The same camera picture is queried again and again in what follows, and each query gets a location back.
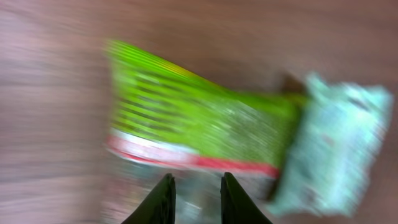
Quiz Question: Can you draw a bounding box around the light blue tissue pack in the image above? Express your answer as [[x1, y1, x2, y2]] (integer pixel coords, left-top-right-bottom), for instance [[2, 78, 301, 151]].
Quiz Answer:
[[267, 73, 394, 217]]

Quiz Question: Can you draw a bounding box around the green gummy candy bag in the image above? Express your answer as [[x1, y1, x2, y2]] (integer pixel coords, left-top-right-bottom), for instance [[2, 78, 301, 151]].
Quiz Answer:
[[102, 40, 307, 223]]

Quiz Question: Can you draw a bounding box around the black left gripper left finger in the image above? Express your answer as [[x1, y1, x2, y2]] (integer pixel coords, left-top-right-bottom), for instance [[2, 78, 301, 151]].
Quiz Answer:
[[121, 173, 176, 224]]

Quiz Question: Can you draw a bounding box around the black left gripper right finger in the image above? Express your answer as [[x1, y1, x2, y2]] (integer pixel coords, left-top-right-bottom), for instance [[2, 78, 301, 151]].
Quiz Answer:
[[221, 172, 272, 224]]

